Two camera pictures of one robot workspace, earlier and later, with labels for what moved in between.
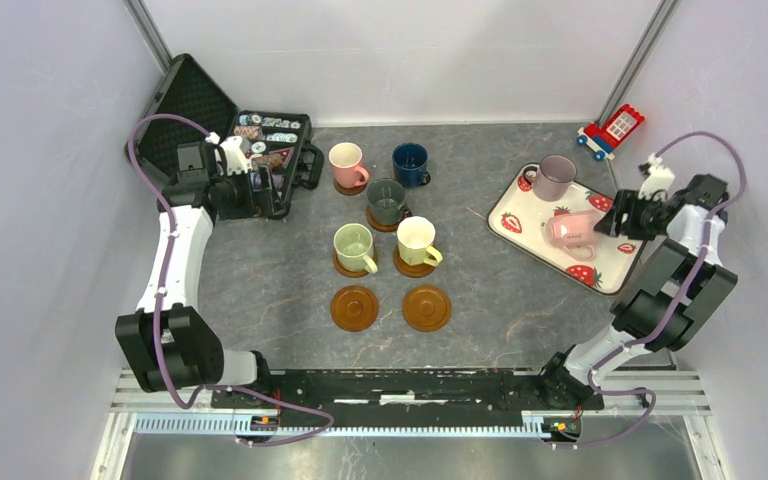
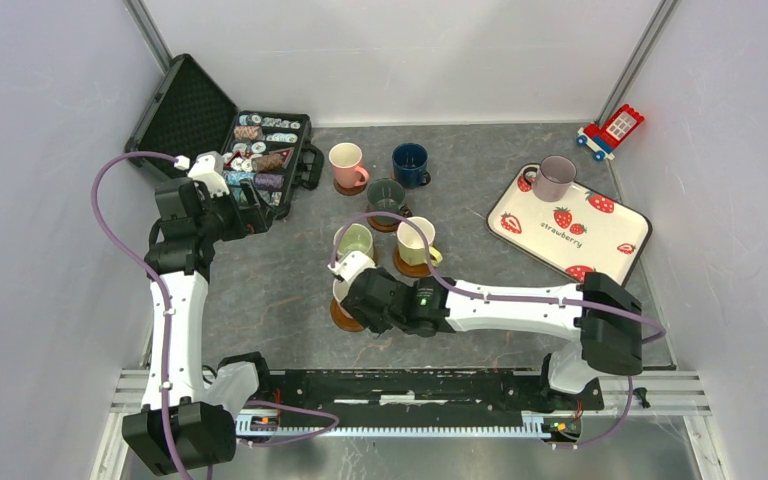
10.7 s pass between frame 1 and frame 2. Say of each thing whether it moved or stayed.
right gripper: moved
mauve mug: stayed
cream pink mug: moved
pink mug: stayed
